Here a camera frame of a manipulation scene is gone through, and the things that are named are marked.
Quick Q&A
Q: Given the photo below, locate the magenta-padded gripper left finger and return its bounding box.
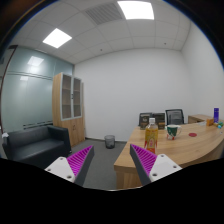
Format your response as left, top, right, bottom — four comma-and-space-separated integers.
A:
44, 145, 96, 187

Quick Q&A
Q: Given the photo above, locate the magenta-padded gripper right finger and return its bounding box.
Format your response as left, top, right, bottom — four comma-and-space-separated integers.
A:
129, 143, 183, 187

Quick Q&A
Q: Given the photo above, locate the yellow-labelled tea bottle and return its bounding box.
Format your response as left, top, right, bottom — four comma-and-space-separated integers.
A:
143, 117, 160, 154

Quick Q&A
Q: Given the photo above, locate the wooden glass-door shelf cabinet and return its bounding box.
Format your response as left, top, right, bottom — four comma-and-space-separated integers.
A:
51, 72, 87, 148

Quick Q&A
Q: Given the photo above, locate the black mesh waste bin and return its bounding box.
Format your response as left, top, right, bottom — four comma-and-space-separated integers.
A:
104, 134, 116, 150

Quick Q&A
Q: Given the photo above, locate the green and white mug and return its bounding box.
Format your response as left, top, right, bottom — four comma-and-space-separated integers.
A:
165, 124, 183, 141

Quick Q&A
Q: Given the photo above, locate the small dark brown box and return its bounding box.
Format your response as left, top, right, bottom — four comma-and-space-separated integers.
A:
138, 112, 154, 130

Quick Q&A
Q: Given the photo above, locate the large dark brown box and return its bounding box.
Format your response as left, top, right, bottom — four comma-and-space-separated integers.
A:
152, 112, 167, 130

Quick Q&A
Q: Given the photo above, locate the black leather sofa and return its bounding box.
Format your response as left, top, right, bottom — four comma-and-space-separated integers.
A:
1, 124, 73, 169

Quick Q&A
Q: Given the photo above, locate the black mesh office chair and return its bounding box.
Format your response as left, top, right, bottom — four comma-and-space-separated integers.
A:
165, 108, 185, 126

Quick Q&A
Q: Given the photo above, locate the tall purple box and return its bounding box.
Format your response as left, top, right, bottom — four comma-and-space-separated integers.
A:
213, 106, 220, 124

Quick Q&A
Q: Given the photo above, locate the square ceiling light panel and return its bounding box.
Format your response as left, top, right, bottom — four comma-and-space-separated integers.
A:
42, 27, 73, 49
117, 0, 155, 21

